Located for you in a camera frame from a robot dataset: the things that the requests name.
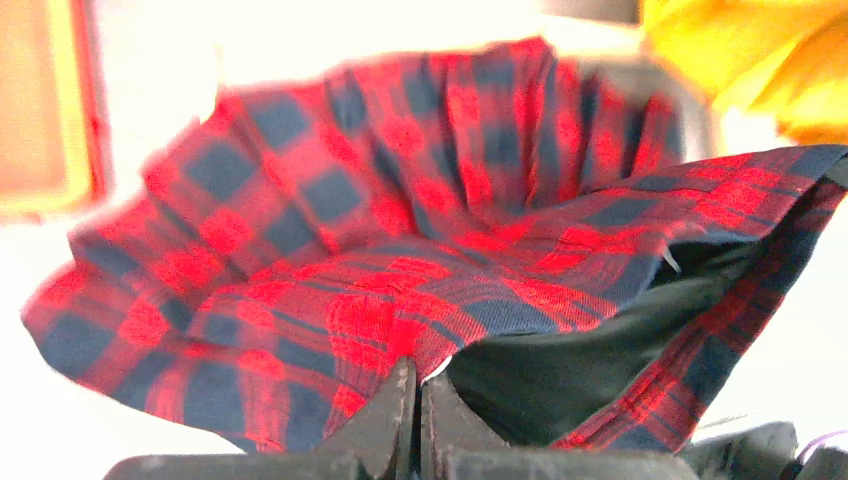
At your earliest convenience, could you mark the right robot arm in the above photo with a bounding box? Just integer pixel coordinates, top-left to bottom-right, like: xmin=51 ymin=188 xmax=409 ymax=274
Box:
xmin=677 ymin=422 xmax=847 ymax=480

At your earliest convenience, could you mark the yellow pleated skirt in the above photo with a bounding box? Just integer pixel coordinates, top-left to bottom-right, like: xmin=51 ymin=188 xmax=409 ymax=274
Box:
xmin=640 ymin=1 xmax=847 ymax=145

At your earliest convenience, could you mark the red plaid garment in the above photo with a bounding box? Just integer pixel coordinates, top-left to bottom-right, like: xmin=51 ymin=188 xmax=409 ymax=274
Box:
xmin=22 ymin=38 xmax=847 ymax=453

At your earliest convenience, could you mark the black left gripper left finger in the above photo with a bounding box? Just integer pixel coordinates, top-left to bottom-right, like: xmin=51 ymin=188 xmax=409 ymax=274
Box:
xmin=314 ymin=357 xmax=418 ymax=479

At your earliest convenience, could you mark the red plastic bin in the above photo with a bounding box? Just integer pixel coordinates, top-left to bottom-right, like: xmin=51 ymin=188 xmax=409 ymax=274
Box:
xmin=1 ymin=1 xmax=112 ymax=223

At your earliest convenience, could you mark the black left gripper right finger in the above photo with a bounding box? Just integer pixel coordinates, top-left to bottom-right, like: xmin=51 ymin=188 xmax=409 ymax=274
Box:
xmin=420 ymin=374 xmax=510 ymax=480

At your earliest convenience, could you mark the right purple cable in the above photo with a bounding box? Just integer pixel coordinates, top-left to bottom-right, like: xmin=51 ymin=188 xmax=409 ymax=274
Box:
xmin=794 ymin=429 xmax=848 ymax=465

